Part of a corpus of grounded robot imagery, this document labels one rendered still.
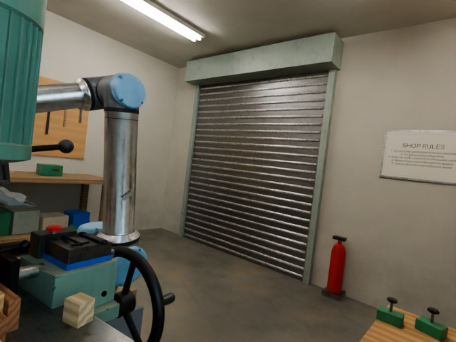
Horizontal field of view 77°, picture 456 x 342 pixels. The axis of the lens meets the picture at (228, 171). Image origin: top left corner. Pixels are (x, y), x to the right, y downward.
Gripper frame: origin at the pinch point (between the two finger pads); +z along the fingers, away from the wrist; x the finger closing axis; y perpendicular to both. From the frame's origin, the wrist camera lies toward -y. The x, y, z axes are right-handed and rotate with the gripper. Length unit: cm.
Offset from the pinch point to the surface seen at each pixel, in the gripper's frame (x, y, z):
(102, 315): 27.2, -12.0, 17.3
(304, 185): 56, 236, 163
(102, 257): 16.4, -8.1, 16.6
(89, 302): 18.4, -20.9, 18.1
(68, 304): 18.2, -21.2, 14.9
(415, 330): 81, 40, 140
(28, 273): 16.0, -14.2, 5.3
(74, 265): 15.6, -12.8, 12.7
